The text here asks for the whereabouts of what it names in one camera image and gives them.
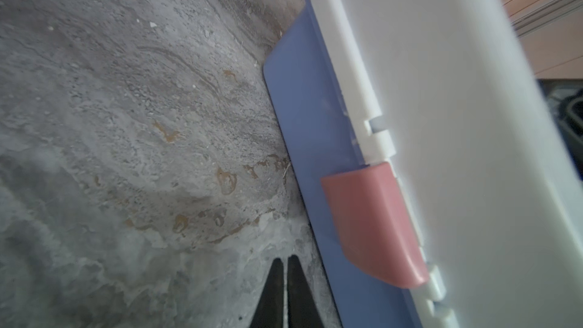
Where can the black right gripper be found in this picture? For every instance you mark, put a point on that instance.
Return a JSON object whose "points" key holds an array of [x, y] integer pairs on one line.
{"points": [[564, 101]]}

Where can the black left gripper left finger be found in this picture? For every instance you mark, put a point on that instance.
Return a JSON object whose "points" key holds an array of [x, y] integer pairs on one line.
{"points": [[270, 308]]}

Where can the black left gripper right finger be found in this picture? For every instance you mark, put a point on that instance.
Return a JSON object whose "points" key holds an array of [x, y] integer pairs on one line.
{"points": [[302, 310]]}

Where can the white toolbox lid pink handle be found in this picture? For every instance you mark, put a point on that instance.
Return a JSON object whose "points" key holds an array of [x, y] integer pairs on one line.
{"points": [[468, 198]]}

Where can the blue toolbox base tray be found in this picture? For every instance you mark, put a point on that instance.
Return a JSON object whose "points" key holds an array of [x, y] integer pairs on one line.
{"points": [[319, 139]]}

